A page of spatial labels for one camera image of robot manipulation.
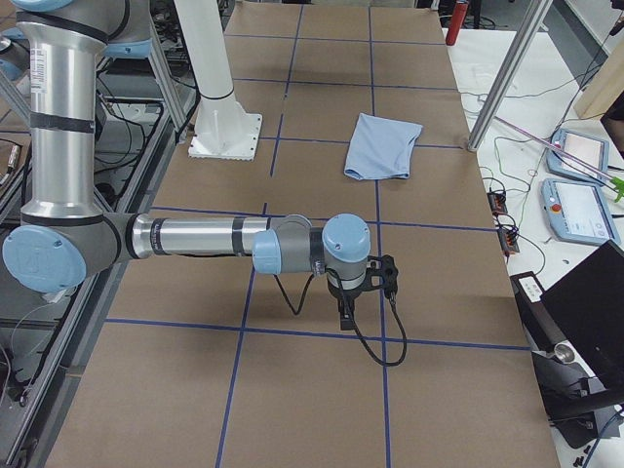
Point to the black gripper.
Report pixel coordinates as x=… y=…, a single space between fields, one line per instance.
x=342 y=295

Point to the light blue t-shirt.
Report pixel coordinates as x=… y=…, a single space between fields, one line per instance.
x=381 y=148

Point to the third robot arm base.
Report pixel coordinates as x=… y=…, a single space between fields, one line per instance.
x=15 y=53

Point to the small orange circuit board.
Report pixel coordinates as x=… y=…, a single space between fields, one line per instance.
x=497 y=202

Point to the black monitor and stand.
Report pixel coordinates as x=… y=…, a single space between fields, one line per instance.
x=577 y=328

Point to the near blue teach pendant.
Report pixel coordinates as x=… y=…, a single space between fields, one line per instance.
x=577 y=212

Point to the blue teach pendant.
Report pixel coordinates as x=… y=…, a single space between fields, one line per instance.
x=590 y=149
x=577 y=212

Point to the far blue teach pendant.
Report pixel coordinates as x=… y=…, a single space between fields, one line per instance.
x=590 y=149

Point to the red cylinder bottle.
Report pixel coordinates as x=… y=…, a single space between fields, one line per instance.
x=456 y=21

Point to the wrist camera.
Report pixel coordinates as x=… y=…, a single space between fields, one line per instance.
x=382 y=274

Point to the aluminium side frame rack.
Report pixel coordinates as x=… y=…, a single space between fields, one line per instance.
x=143 y=112

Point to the aluminium frame post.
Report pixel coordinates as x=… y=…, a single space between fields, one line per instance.
x=535 y=15

